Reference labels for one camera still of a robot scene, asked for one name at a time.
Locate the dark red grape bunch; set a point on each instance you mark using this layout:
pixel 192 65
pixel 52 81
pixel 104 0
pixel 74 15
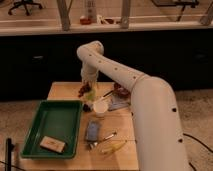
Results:
pixel 84 89

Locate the dark red bowl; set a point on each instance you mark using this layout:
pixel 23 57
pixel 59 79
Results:
pixel 121 91

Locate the green plastic tray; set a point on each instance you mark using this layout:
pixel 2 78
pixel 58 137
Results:
pixel 58 119

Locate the metal fork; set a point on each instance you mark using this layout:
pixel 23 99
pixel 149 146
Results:
pixel 94 144

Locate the tan sponge block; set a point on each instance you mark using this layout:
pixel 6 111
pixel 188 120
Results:
pixel 52 144

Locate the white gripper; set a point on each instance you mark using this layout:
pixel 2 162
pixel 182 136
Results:
pixel 89 75

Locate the black office chair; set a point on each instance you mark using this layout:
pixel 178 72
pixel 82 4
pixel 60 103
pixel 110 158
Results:
pixel 24 3

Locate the black stand bottom left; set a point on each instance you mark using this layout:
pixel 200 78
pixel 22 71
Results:
pixel 8 154

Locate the light green object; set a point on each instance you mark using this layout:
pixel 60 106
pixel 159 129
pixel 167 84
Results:
pixel 90 96

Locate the red item on shelf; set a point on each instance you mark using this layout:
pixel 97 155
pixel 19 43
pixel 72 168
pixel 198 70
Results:
pixel 85 21

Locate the yellow banana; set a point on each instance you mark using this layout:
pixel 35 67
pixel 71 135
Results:
pixel 112 148

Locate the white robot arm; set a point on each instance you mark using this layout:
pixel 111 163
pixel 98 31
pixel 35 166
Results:
pixel 157 126

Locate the blue grey cloth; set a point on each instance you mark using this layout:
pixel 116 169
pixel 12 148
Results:
pixel 92 131

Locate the small dark round object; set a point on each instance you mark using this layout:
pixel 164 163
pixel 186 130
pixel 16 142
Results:
pixel 87 108

